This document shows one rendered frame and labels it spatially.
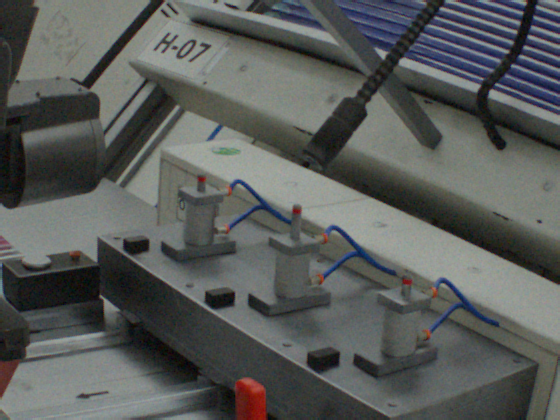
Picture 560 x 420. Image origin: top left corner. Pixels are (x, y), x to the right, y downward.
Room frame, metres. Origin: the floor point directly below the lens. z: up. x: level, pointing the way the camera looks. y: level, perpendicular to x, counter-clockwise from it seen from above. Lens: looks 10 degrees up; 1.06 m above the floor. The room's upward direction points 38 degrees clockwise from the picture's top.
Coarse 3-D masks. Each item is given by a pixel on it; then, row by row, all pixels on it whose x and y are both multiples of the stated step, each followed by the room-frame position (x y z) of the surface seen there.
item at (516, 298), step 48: (192, 144) 1.12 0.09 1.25; (240, 144) 1.13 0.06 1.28; (240, 192) 1.02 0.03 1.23; (288, 192) 1.00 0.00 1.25; (336, 192) 1.01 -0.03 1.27; (336, 240) 0.92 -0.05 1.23; (384, 240) 0.91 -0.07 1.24; (432, 240) 0.91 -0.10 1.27; (480, 288) 0.83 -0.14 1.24; (528, 288) 0.82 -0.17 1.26; (528, 336) 0.76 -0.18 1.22
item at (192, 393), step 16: (192, 384) 0.84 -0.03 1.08; (208, 384) 0.84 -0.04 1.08; (96, 400) 0.81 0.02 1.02; (112, 400) 0.81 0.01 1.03; (128, 400) 0.81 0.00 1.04; (144, 400) 0.81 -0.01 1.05; (160, 400) 0.82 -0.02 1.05; (176, 400) 0.83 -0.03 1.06; (192, 400) 0.83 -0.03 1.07; (208, 400) 0.84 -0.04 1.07; (0, 416) 0.77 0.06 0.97; (16, 416) 0.77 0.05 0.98; (32, 416) 0.78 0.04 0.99; (48, 416) 0.78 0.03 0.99; (64, 416) 0.78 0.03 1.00; (80, 416) 0.79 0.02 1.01; (96, 416) 0.80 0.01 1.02; (112, 416) 0.80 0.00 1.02; (128, 416) 0.81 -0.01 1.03
